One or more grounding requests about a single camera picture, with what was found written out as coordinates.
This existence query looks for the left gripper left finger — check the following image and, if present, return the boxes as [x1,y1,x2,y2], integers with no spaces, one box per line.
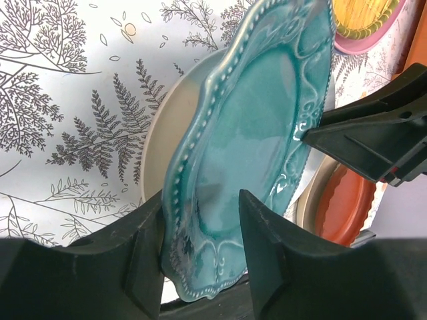
[1,193,163,319]

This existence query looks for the orange plastic bin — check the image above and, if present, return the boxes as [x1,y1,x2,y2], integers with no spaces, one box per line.
[394,0,426,75]

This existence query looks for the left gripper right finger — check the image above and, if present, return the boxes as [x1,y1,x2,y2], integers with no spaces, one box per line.
[239,190,426,319]

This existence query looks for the pink round plate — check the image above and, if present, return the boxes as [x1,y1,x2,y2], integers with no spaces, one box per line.
[335,1,405,55]

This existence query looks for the woven bamboo round tray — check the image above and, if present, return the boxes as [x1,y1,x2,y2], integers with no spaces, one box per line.
[332,0,400,40]

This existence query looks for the red brown rimmed plate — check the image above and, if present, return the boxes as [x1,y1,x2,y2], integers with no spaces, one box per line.
[296,157,385,247]

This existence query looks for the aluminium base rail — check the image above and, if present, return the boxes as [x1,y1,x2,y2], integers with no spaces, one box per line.
[350,229,376,248]

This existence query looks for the white fluted bowl plate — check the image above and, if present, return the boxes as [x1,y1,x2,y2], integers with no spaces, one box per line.
[283,75,335,223]

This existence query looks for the teal scalloped ceramic plate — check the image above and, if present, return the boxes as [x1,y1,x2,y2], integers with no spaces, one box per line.
[161,1,335,302]

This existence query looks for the cream and blue plate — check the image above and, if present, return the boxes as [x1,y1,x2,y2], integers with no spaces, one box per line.
[141,49,226,201]

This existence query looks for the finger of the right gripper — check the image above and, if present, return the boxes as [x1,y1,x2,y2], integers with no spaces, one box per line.
[303,105,426,187]
[322,63,426,127]

